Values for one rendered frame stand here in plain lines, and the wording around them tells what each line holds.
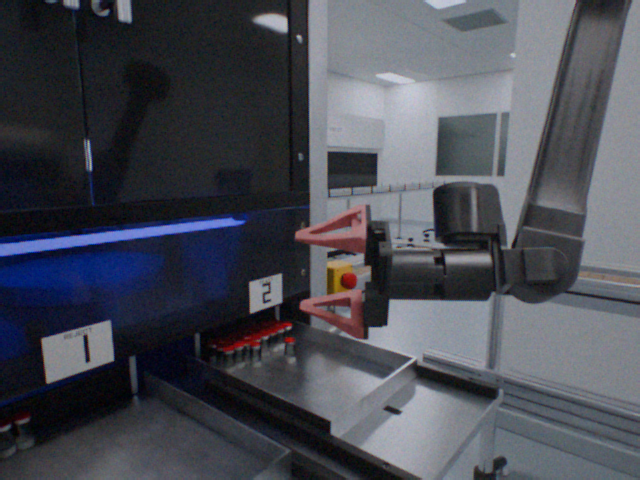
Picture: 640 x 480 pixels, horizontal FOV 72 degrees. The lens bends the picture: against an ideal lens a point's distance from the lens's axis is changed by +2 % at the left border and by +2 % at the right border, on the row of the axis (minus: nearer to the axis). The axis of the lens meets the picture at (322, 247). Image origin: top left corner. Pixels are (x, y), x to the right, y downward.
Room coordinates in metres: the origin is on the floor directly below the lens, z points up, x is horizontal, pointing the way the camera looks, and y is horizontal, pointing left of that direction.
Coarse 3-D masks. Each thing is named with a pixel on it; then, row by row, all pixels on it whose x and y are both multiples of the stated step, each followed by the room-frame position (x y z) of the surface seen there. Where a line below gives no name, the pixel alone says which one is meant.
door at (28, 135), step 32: (0, 0) 0.53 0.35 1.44; (32, 0) 0.55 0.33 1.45; (0, 32) 0.52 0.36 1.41; (32, 32) 0.55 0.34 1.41; (64, 32) 0.58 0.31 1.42; (0, 64) 0.52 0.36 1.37; (32, 64) 0.55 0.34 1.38; (64, 64) 0.57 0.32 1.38; (0, 96) 0.52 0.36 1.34; (32, 96) 0.54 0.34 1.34; (64, 96) 0.57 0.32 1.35; (0, 128) 0.51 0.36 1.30; (32, 128) 0.54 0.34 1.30; (64, 128) 0.57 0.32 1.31; (0, 160) 0.51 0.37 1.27; (32, 160) 0.54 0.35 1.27; (64, 160) 0.56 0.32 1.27; (0, 192) 0.51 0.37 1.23; (32, 192) 0.53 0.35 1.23; (64, 192) 0.56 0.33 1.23
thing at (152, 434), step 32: (160, 384) 0.66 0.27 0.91; (96, 416) 0.62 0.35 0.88; (128, 416) 0.62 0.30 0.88; (160, 416) 0.62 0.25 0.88; (192, 416) 0.61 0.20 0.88; (224, 416) 0.56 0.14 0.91; (32, 448) 0.54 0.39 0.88; (64, 448) 0.54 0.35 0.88; (96, 448) 0.54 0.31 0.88; (128, 448) 0.54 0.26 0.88; (160, 448) 0.54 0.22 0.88; (192, 448) 0.54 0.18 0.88; (224, 448) 0.54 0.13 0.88; (256, 448) 0.52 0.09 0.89
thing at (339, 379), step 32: (288, 320) 0.95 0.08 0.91; (320, 352) 0.85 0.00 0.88; (352, 352) 0.84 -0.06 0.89; (384, 352) 0.79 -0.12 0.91; (256, 384) 0.71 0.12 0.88; (288, 384) 0.71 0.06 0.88; (320, 384) 0.71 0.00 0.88; (352, 384) 0.71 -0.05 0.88; (384, 384) 0.66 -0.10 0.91; (320, 416) 0.56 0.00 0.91; (352, 416) 0.59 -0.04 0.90
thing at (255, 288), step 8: (264, 280) 0.81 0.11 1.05; (272, 280) 0.83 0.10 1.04; (280, 280) 0.84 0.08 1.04; (256, 288) 0.79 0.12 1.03; (264, 288) 0.81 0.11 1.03; (272, 288) 0.83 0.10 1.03; (280, 288) 0.84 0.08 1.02; (256, 296) 0.79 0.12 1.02; (272, 296) 0.82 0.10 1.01; (280, 296) 0.84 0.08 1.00; (256, 304) 0.79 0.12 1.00; (264, 304) 0.81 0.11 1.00; (272, 304) 0.82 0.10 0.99
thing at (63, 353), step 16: (64, 336) 0.54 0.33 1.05; (80, 336) 0.55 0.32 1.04; (96, 336) 0.57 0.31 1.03; (48, 352) 0.52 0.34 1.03; (64, 352) 0.53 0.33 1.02; (80, 352) 0.55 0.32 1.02; (96, 352) 0.56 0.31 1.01; (112, 352) 0.58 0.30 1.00; (48, 368) 0.52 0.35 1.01; (64, 368) 0.53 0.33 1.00; (80, 368) 0.55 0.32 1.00
